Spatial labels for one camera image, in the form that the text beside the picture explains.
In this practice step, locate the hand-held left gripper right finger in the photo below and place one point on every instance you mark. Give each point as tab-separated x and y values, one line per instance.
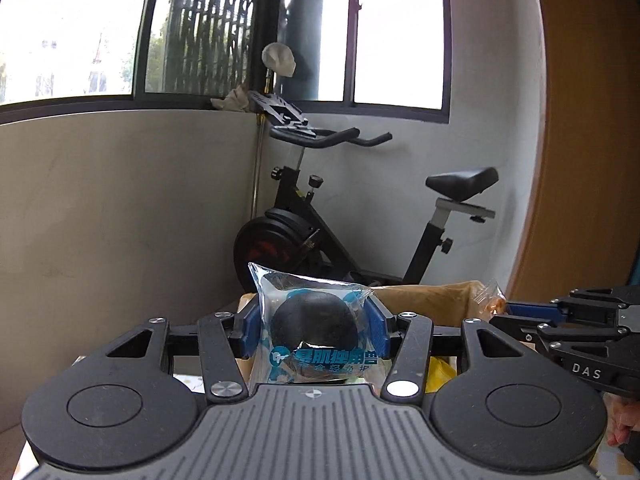
380	330

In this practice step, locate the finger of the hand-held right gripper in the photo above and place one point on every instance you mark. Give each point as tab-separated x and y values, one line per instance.
520	331
535	308

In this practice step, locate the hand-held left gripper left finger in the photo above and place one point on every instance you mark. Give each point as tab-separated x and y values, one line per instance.
251	327

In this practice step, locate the clear bread packet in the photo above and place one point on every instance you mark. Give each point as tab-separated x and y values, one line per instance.
492	302

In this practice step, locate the brown cardboard box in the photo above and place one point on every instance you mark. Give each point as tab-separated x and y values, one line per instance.
430	305

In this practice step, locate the clear packet with black bun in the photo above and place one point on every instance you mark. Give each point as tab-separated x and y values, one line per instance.
310	320

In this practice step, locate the yellow snack bag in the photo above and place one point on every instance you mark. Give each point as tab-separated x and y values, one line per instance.
441	376

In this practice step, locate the person's right hand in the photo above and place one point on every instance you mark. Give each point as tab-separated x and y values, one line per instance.
625	417

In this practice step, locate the black exercise bike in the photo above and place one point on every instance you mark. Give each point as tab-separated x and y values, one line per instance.
295	240

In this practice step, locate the metal pole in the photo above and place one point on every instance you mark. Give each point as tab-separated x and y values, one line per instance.
258	160

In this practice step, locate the wooden door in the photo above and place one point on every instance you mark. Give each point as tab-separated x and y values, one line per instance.
590	135

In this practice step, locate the crumpled brown paper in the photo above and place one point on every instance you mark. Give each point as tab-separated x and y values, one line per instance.
232	100

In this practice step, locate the white cloth on pole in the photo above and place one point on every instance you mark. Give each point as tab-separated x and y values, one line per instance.
280	58

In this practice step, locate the window security grille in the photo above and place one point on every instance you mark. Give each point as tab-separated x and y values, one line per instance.
210	25

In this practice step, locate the black window frame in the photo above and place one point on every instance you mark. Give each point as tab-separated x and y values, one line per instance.
140	35

